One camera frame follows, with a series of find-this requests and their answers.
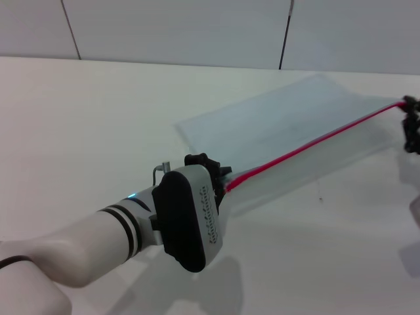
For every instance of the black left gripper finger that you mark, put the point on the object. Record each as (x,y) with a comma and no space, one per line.
(219,195)
(225,172)

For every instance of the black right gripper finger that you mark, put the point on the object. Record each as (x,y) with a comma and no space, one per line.
(412,134)
(411,101)

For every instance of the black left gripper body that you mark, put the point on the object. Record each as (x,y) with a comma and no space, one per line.
(200,159)

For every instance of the transparent document bag red zipper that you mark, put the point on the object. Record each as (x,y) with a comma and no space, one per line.
(279,131)

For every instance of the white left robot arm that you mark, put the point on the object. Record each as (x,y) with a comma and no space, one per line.
(82,243)

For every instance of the black grey left wrist camera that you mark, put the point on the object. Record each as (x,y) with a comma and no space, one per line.
(183,216)

